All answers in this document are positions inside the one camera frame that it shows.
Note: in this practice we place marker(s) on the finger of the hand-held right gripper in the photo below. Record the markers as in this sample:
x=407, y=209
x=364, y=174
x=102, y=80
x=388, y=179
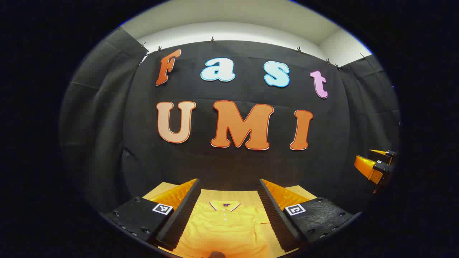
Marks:
x=369, y=170
x=384, y=156

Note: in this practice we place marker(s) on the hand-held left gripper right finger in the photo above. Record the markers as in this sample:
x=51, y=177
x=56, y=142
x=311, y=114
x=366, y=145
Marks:
x=274, y=215

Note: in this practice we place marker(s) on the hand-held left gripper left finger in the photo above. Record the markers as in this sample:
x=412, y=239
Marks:
x=184, y=215

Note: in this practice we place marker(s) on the orange T-shirt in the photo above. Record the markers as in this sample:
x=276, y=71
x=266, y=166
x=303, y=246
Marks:
x=222, y=233

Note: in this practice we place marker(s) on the row of small cloth clips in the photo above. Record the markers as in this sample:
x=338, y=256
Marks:
x=212, y=38

